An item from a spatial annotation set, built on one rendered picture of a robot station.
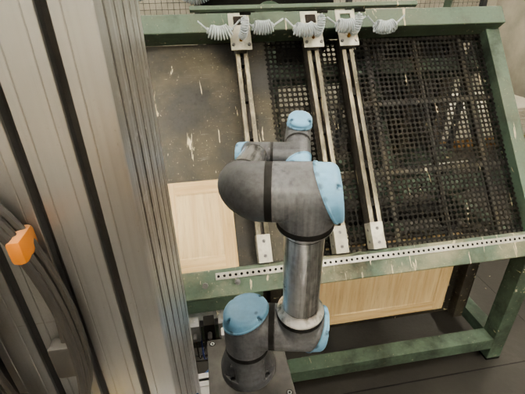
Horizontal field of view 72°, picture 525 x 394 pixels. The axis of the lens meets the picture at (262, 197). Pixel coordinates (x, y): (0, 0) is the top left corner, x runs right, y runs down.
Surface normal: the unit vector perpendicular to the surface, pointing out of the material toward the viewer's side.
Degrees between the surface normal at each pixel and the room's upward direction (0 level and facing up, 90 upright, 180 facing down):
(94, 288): 90
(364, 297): 90
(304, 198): 73
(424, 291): 90
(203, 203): 53
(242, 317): 8
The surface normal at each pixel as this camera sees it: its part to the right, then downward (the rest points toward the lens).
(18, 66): 0.17, 0.47
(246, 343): -0.07, 0.48
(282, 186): -0.06, -0.16
